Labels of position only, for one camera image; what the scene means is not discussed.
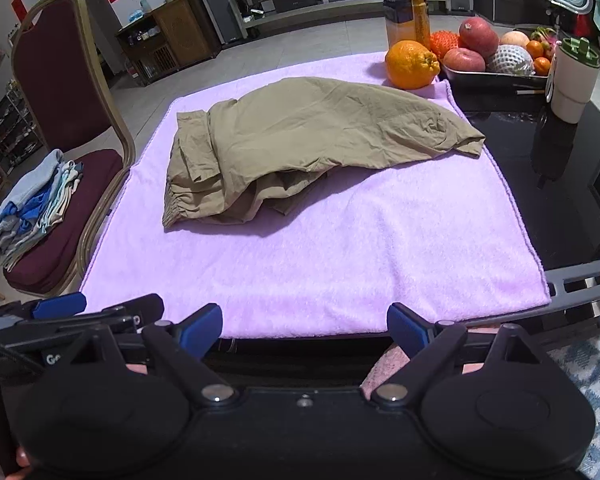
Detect pink fuzzy garment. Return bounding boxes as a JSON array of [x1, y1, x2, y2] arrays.
[[360, 345, 416, 401]]

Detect dark red apple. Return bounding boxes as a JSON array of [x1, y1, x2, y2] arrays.
[[459, 16, 501, 58]]

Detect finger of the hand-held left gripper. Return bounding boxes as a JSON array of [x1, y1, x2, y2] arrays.
[[32, 292, 87, 321], [45, 294, 166, 333]]

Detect white cup with green lid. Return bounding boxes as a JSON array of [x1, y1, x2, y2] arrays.
[[547, 37, 600, 124]]

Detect fruit in white foam net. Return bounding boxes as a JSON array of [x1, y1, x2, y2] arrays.
[[487, 44, 535, 76]]

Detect spiky orange fruit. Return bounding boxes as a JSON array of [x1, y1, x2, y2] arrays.
[[430, 30, 463, 61]]

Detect pale red apple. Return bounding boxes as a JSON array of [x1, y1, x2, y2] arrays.
[[442, 47, 487, 72]]

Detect brown wooden cabinet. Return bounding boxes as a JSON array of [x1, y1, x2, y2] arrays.
[[116, 0, 221, 86]]

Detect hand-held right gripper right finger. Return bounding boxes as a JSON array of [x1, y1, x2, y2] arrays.
[[371, 301, 578, 406]]

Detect metal fruit tray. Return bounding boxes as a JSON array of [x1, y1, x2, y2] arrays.
[[442, 62, 551, 93]]

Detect pink dragon fruit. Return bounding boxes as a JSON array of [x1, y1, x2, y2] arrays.
[[530, 27, 561, 58]]

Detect grey tower speaker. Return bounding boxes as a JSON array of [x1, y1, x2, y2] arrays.
[[185, 0, 246, 46]]

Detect khaki pants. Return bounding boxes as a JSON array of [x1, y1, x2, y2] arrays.
[[161, 76, 487, 233]]

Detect maroon chair with gold frame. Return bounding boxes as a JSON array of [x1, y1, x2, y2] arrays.
[[2, 0, 137, 301]]

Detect shoe rack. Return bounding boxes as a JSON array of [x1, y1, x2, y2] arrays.
[[0, 80, 46, 171]]

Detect person's left hand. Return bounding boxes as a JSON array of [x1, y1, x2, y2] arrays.
[[0, 432, 32, 478]]

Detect purple towel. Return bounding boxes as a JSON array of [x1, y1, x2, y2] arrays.
[[79, 50, 553, 339]]

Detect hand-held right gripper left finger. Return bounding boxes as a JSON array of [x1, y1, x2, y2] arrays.
[[32, 304, 238, 406]]

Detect pile of folded clothes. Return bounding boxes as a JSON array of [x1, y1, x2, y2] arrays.
[[0, 149, 86, 268]]

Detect large bumpy orange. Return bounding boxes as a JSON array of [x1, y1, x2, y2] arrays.
[[384, 40, 441, 91]]

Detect pale peach-coloured apple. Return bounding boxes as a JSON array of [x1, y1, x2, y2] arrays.
[[500, 31, 531, 50]]

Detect blue and white patterned rug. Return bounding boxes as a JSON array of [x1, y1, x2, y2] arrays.
[[550, 330, 600, 480]]

